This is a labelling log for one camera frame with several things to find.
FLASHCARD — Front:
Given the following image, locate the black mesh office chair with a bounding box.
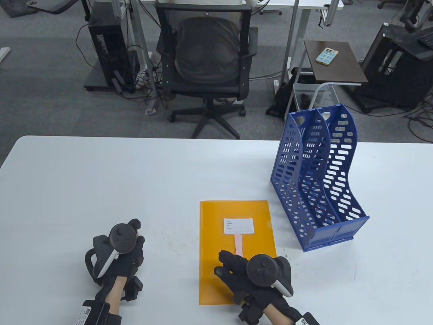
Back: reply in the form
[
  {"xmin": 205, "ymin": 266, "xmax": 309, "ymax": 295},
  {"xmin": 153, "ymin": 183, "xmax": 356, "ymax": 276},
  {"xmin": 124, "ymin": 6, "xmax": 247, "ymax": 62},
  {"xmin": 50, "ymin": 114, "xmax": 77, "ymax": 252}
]
[{"xmin": 155, "ymin": 4, "xmax": 259, "ymax": 139}]

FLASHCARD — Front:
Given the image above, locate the blue plastic file rack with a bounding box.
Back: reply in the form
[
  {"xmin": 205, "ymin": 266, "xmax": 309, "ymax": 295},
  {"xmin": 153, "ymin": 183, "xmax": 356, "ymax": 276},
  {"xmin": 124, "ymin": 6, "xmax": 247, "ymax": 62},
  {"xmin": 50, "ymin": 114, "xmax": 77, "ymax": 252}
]
[{"xmin": 270, "ymin": 104, "xmax": 370, "ymax": 253}]

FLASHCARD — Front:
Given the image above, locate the brown side table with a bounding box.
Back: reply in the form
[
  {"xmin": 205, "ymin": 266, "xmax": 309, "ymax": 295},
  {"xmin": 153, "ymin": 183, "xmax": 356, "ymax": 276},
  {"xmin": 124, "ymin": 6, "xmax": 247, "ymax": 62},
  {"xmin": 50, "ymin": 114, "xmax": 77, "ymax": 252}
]
[{"xmin": 286, "ymin": 40, "xmax": 368, "ymax": 117}]

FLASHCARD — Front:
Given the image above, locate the person's right hand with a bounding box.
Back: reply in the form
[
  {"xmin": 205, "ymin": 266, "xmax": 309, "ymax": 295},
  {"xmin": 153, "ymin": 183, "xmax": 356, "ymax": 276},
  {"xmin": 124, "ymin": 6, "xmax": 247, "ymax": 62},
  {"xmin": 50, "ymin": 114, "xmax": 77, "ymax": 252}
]
[{"xmin": 214, "ymin": 251, "xmax": 295, "ymax": 320}]

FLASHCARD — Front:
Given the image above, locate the white paper label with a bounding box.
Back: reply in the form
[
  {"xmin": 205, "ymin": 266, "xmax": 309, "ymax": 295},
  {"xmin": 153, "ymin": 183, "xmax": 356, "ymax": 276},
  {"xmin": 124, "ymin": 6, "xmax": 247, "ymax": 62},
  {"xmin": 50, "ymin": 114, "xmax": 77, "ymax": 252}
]
[{"xmin": 223, "ymin": 219, "xmax": 255, "ymax": 235}]

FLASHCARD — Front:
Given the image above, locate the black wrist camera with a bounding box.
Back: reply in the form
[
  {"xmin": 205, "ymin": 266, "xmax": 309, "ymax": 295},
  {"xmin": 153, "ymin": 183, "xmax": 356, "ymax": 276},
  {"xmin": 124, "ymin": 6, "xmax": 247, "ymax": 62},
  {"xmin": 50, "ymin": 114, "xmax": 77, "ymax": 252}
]
[
  {"xmin": 294, "ymin": 312, "xmax": 320, "ymax": 325},
  {"xmin": 73, "ymin": 300, "xmax": 122, "ymax": 325}
]

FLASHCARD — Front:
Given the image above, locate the person's right forearm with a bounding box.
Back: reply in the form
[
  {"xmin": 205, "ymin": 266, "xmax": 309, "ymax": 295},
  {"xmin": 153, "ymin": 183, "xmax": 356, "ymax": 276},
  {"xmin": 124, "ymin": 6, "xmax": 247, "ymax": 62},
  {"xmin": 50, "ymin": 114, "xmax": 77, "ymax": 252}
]
[{"xmin": 262, "ymin": 303, "xmax": 303, "ymax": 325}]

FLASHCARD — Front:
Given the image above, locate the dark keyboard tray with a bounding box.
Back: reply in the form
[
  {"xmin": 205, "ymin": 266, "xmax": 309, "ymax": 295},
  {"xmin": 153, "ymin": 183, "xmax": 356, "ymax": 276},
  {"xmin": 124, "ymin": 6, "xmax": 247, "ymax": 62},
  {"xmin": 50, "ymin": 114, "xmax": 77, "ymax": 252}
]
[{"xmin": 25, "ymin": 0, "xmax": 82, "ymax": 15}]

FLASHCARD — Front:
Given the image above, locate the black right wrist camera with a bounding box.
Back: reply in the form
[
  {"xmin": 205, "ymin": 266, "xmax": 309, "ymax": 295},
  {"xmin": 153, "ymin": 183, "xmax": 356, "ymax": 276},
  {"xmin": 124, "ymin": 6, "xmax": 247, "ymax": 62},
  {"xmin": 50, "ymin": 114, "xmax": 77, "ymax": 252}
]
[{"xmin": 294, "ymin": 312, "xmax": 320, "ymax": 325}]

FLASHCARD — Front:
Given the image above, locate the orange L-shaped folder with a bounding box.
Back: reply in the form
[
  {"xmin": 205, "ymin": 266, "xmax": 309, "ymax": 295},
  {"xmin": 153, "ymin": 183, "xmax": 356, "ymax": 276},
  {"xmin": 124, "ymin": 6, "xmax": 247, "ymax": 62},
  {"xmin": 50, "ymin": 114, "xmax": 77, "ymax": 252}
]
[{"xmin": 199, "ymin": 200, "xmax": 278, "ymax": 306}]

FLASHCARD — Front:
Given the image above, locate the translucent white storage bin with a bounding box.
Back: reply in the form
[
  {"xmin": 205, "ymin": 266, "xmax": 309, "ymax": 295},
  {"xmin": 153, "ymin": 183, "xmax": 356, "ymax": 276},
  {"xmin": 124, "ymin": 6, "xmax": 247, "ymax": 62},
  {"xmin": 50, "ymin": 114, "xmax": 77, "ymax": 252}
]
[{"xmin": 293, "ymin": 82, "xmax": 340, "ymax": 112}]

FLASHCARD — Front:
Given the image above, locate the grey metal desk frame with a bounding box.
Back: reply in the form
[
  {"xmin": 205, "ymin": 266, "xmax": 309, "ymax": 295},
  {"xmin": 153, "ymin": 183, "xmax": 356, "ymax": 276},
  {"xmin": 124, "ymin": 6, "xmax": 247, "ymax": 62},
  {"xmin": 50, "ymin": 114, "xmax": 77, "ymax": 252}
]
[{"xmin": 112, "ymin": 0, "xmax": 160, "ymax": 115}]

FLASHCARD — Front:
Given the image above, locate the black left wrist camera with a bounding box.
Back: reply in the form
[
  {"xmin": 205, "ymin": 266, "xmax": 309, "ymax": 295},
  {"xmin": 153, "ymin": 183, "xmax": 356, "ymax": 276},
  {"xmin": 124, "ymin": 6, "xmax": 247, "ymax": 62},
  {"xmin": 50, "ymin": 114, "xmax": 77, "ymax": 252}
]
[{"xmin": 73, "ymin": 300, "xmax": 122, "ymax": 325}]

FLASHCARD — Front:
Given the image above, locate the black equipment cart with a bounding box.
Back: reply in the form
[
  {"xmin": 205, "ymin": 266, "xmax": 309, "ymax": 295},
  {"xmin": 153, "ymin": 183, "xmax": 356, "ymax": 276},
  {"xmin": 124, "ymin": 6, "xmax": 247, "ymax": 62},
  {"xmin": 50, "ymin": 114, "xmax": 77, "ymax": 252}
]
[{"xmin": 352, "ymin": 22, "xmax": 433, "ymax": 114}]

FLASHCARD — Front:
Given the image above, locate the white background desk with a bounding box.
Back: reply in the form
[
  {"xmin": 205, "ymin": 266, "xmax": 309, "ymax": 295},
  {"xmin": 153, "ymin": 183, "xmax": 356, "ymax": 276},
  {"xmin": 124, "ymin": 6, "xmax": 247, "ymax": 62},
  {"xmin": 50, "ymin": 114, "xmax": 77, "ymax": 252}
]
[{"xmin": 252, "ymin": 0, "xmax": 344, "ymax": 102}]

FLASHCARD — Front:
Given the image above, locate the person's left forearm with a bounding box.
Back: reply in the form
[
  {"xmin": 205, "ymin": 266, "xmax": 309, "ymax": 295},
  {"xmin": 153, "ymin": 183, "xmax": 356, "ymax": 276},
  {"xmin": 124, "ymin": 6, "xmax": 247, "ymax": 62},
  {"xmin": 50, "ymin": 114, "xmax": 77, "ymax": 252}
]
[{"xmin": 96, "ymin": 276, "xmax": 129, "ymax": 325}]

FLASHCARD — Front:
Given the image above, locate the black right hand controller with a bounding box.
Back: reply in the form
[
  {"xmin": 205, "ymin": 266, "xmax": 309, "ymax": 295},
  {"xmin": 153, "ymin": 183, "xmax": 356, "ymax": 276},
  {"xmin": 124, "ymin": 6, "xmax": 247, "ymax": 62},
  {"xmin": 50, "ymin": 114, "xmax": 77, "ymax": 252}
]
[{"xmin": 246, "ymin": 255, "xmax": 294, "ymax": 299}]

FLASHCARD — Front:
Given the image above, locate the black bag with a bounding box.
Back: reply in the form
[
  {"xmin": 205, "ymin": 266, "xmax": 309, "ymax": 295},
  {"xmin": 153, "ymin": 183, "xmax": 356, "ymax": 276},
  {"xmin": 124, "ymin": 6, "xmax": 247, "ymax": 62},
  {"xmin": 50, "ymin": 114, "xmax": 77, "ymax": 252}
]
[{"xmin": 266, "ymin": 67, "xmax": 316, "ymax": 119}]

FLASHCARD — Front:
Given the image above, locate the person's left hand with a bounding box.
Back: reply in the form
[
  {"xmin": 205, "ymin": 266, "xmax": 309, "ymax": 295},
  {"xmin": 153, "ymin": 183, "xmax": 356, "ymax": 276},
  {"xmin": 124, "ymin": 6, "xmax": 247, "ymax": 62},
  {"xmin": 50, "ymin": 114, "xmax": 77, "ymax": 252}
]
[{"xmin": 86, "ymin": 218, "xmax": 146, "ymax": 303}]

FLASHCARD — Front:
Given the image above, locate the black computer tower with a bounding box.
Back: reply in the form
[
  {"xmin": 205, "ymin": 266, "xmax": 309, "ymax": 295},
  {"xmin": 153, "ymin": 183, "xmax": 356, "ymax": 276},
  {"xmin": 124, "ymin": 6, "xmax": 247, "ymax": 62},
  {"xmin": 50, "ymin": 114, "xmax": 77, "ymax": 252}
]
[{"xmin": 87, "ymin": 15, "xmax": 140, "ymax": 92}]

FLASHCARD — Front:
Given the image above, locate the light remote control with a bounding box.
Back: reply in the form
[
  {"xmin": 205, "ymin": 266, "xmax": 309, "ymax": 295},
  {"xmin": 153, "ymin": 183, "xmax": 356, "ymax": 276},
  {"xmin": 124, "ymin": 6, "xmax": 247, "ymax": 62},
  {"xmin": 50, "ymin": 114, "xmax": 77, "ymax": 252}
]
[{"xmin": 316, "ymin": 48, "xmax": 339, "ymax": 65}]

